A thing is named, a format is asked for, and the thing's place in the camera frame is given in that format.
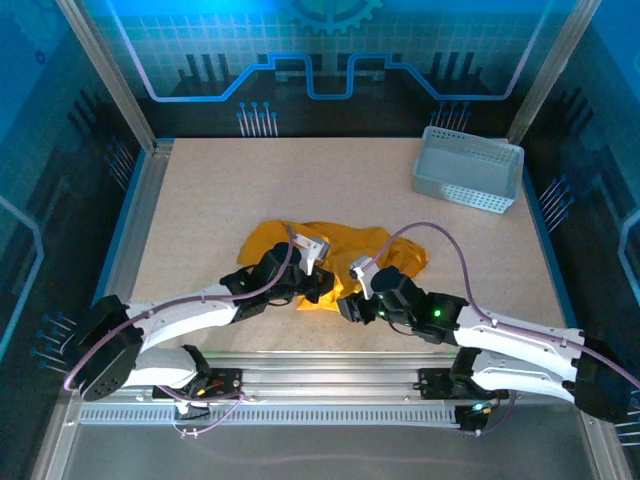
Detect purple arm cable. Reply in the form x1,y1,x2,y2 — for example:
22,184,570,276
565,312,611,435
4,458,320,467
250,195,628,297
369,222,640,436
64,223,297,440

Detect black controller box with LEDs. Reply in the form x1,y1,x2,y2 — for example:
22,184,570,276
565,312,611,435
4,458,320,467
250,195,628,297
454,403,489,435

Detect grey slotted cable duct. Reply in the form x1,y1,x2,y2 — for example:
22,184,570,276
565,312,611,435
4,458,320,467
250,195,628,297
78,403,461,427

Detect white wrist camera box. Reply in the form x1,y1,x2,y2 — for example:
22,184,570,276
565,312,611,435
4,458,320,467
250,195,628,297
292,233,332,276
348,254,377,301

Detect yellow t-shirt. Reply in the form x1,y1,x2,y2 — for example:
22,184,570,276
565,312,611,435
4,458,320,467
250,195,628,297
236,218,430,314

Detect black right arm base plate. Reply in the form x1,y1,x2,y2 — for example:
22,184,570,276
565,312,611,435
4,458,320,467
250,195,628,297
417,367,510,401

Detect aluminium frame post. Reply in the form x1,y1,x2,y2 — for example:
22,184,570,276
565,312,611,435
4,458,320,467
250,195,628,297
508,0,605,144
55,0,160,152

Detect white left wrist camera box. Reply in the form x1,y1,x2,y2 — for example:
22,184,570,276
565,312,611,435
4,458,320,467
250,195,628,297
292,233,332,276

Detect aluminium side rail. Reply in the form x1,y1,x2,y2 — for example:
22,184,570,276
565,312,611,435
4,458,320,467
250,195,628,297
83,138,175,364

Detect aluminium frame beam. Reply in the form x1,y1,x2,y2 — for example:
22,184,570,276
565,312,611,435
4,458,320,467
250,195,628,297
64,349,601,404

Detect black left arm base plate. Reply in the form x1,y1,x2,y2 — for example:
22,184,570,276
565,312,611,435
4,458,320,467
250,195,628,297
152,367,241,401

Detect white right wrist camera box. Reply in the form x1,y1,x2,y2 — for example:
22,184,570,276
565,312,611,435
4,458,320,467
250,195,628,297
348,254,377,301

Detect grey metal lower shelf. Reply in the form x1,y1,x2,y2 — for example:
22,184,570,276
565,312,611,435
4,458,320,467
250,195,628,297
29,392,634,480

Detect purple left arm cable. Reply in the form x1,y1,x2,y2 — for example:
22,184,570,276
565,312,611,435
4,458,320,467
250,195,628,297
64,223,297,440

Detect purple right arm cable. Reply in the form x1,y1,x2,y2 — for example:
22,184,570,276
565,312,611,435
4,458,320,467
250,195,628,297
369,222,640,436

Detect grey-blue perforated plastic basket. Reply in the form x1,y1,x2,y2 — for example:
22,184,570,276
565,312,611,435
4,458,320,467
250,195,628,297
412,125,526,215

